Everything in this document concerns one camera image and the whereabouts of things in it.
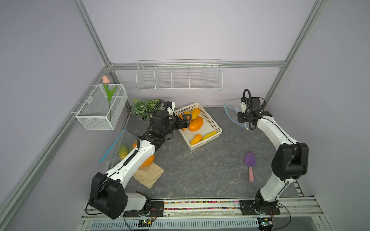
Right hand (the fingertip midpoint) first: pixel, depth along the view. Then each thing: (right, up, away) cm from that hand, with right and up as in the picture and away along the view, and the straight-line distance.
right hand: (242, 114), depth 93 cm
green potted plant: (-60, +2, -11) cm, 61 cm away
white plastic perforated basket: (-26, -11, +12) cm, 31 cm away
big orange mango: (-30, -7, +12) cm, 33 cm away
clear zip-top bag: (-5, 0, +4) cm, 6 cm away
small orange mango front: (-29, -17, +4) cm, 34 cm away
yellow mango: (-20, -14, +6) cm, 25 cm away
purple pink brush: (+4, -30, -2) cm, 30 cm away
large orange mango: (-58, -28, -10) cm, 66 cm away
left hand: (-36, -2, -15) cm, 39 cm away
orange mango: (-30, +2, +19) cm, 36 cm away
